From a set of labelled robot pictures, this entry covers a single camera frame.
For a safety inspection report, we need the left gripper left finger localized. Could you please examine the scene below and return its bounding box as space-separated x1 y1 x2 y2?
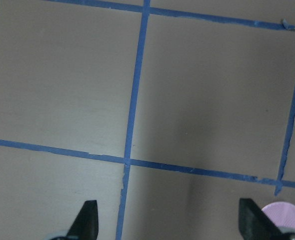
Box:
63 200 98 240

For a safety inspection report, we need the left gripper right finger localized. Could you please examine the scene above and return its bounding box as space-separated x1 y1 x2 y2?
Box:
238 198 295 240

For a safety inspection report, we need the pink mesh cup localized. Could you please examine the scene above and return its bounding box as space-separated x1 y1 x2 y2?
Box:
261 201 295 230

